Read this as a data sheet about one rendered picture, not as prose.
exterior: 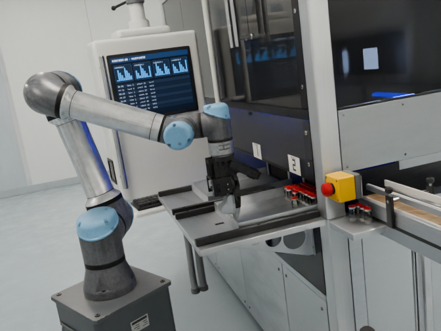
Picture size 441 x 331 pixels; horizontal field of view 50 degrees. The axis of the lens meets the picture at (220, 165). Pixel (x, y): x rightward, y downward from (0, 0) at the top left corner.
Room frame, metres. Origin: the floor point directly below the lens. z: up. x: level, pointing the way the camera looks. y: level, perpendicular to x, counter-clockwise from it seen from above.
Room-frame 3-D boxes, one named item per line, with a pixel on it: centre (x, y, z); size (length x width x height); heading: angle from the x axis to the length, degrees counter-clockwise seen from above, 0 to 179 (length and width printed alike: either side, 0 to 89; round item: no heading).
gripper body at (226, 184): (1.39, 0.00, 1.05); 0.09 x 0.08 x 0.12; 105
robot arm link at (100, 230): (1.29, 0.37, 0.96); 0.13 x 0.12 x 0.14; 177
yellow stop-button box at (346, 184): (1.30, -0.34, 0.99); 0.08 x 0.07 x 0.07; 105
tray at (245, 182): (1.84, -0.07, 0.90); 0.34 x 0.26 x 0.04; 105
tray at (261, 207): (1.51, -0.16, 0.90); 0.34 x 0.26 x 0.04; 105
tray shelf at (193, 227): (1.65, -0.04, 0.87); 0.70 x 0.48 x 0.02; 15
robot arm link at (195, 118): (1.39, 0.09, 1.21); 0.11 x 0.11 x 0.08; 87
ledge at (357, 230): (1.30, -0.38, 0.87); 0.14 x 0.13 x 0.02; 105
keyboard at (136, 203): (2.12, 0.22, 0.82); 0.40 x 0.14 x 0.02; 113
